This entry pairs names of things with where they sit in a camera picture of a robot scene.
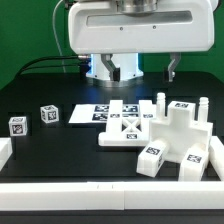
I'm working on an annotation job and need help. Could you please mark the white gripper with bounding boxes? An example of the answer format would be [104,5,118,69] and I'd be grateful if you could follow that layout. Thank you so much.
[68,0,215,82]

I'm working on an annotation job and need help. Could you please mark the white chair back frame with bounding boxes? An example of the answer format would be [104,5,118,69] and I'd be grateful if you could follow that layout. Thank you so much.
[98,100,156,147]

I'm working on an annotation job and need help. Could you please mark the white chair seat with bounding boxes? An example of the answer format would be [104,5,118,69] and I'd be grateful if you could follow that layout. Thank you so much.
[149,92,213,163]

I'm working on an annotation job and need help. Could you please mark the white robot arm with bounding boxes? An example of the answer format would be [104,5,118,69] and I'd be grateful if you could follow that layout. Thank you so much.
[68,0,219,87]

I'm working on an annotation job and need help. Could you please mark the white tag base sheet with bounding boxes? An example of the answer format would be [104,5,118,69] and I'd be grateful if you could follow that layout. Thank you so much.
[69,104,139,124]

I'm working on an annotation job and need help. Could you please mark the grey thin cable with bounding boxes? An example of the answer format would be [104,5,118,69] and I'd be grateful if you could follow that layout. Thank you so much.
[52,0,67,74]

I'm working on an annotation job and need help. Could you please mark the white right wall block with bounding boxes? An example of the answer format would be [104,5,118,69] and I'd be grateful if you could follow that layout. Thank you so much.
[209,136,224,181]

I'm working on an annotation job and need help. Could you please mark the white wall block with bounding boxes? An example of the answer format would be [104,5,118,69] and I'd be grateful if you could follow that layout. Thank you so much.
[0,138,12,171]
[209,136,224,181]

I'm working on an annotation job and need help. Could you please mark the black cables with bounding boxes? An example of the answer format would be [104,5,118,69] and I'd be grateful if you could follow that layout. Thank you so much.
[14,54,92,78]

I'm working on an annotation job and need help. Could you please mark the white left wall block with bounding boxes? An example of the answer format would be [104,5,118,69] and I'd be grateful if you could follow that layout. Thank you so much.
[0,138,12,171]

